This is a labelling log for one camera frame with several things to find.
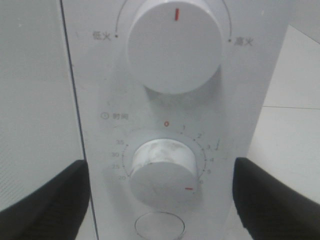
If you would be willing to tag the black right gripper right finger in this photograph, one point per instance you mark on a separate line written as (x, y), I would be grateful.
(269, 209)

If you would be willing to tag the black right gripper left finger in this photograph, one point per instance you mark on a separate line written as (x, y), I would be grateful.
(55, 211)

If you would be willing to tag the white microwave door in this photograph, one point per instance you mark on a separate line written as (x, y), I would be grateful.
(40, 134)

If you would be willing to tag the round white door button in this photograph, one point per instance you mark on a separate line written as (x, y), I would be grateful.
(159, 225)

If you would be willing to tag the white lower timer knob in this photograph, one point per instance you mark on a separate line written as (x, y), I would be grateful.
(164, 173)

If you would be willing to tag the white microwave oven body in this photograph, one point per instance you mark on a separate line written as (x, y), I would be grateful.
(117, 113)

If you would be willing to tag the white upper power knob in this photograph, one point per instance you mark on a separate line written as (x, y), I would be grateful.
(174, 46)

